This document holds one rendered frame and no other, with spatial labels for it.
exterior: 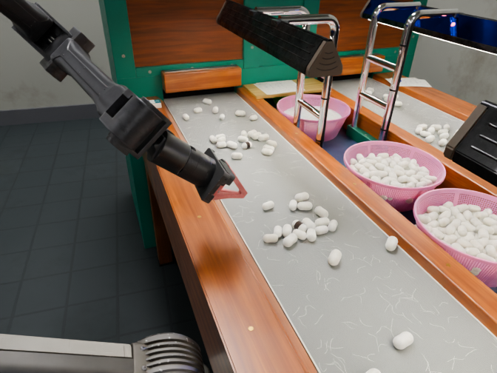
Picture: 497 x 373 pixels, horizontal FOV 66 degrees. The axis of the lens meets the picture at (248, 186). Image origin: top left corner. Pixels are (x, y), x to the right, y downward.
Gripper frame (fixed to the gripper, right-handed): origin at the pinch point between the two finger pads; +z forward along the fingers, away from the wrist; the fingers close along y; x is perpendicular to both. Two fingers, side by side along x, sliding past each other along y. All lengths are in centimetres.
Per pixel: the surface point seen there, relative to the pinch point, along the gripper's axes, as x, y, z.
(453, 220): -22, -9, 45
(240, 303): 11.3, -17.4, 1.3
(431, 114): -50, 44, 78
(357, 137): -26, 44, 56
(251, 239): 7.8, -0.3, 9.3
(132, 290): 82, 65, 36
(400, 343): -1.4, -32.1, 17.6
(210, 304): 14.6, -15.8, -2.2
